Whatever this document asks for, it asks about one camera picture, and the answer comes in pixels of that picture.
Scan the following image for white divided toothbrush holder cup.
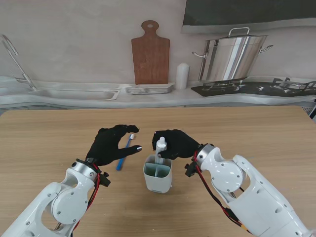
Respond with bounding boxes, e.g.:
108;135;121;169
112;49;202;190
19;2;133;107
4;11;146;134
143;154;173;195

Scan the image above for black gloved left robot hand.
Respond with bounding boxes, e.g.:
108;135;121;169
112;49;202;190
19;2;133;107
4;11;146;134
85;124;143;167

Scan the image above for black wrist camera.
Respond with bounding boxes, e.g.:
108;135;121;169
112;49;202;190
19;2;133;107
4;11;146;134
184;161;198;178
100;172;111;187

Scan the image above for blue toothbrush white bristles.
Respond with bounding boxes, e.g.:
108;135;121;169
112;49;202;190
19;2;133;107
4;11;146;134
116;134;135;171

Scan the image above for red black left arm cable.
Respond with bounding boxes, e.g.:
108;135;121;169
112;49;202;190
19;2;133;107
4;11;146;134
74;167;102;230

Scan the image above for perforated metal panel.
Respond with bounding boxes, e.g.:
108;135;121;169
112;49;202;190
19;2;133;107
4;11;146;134
302;98;316;121

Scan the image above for silver toothpaste tube white cap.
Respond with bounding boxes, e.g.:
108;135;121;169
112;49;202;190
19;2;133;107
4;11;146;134
155;136;171;165

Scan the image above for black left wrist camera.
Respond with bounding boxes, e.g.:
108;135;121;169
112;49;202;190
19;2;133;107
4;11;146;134
100;172;111;187

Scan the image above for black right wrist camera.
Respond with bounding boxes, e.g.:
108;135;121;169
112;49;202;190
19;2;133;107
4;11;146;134
184;161;198;178

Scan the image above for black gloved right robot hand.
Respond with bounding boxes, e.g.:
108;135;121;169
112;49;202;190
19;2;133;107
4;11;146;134
150;129;203;160

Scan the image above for red black right arm cable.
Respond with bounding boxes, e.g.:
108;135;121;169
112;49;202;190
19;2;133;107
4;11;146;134
194;150;250;234

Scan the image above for red black arm cable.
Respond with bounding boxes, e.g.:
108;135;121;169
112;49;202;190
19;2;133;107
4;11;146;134
194;150;250;234
74;167;102;230

